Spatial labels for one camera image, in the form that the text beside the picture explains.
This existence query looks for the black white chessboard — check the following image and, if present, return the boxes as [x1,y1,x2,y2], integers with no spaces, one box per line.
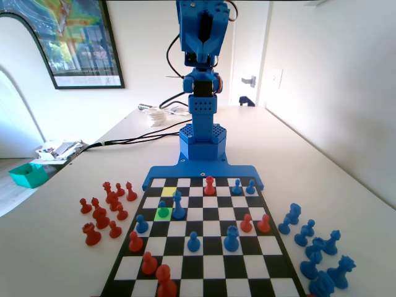
[98,176,310,297]

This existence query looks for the red chess rook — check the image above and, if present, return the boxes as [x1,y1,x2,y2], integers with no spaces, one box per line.
[81,222,102,247]
[203,175,217,196]

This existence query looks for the white stacked plastic parts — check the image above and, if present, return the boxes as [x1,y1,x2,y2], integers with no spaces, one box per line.
[145,106,170,127]

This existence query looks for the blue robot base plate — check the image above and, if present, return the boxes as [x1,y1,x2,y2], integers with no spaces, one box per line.
[141,153,266,191]

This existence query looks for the white paper pile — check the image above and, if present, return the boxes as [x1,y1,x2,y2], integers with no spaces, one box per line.
[29,139,89,166]

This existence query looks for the black framed map poster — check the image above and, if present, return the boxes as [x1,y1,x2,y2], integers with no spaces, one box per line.
[0,0,126,90]

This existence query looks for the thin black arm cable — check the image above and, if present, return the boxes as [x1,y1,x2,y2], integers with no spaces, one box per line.
[165,33,184,80]

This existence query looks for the blue chess king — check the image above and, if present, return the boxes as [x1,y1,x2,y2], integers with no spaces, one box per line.
[171,189,187,221]

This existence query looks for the white arched panel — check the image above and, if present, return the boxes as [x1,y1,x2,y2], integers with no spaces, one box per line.
[0,64,46,160]

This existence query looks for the white door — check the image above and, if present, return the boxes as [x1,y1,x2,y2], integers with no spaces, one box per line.
[230,0,269,106]

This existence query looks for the teal plastic bin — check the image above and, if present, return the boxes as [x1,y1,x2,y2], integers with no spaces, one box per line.
[7,163,50,189]

